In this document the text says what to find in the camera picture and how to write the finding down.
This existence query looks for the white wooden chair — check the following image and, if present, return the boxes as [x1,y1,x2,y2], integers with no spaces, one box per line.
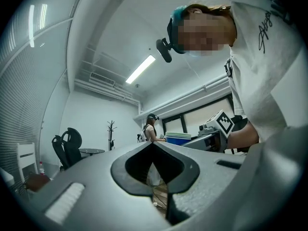
[15,142,39,190]

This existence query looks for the person's white printed shirt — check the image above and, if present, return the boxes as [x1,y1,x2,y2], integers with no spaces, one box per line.
[223,0,304,144]

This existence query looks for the person's head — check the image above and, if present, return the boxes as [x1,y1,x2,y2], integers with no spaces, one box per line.
[169,4,238,58]

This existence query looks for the person's right forearm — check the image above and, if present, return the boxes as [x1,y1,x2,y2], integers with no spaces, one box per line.
[226,120,260,152]

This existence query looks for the black head-worn camera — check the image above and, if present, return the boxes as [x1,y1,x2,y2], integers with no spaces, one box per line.
[155,38,174,63]

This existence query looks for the brown bag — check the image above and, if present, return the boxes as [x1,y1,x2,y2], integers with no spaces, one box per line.
[25,172,51,193]

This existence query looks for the black coat rack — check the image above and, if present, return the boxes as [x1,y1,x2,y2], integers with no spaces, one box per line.
[106,119,118,151]

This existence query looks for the white window blinds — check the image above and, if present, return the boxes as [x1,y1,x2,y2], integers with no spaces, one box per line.
[0,0,74,190]

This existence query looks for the black office chair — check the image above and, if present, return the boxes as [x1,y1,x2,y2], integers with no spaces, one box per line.
[51,127,84,172]

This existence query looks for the white floor cable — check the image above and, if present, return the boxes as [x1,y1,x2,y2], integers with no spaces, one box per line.
[153,192,168,209]

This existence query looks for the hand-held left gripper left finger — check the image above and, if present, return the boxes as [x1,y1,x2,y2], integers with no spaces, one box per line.
[30,141,174,231]

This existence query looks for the black head strap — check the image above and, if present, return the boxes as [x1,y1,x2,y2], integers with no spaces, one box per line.
[167,17,186,55]

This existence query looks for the dark framed window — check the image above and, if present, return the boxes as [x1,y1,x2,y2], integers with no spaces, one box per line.
[162,93,236,140]

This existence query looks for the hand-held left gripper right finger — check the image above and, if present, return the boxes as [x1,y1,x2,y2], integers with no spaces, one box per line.
[153,126,308,231]

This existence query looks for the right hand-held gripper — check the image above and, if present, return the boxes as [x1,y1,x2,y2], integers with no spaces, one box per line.
[180,109,235,154]

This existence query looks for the white air vent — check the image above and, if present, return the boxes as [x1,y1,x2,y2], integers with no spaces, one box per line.
[89,71,116,87]

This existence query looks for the dark round table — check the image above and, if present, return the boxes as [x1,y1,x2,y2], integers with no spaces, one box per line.
[79,148,106,157]

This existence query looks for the blue plastic crate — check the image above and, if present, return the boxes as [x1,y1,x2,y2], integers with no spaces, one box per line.
[166,136,192,146]

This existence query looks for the stack of white trays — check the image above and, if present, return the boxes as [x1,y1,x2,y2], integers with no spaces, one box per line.
[165,131,192,138]

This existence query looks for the long ceiling light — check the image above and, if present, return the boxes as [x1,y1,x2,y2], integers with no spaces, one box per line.
[125,54,156,84]

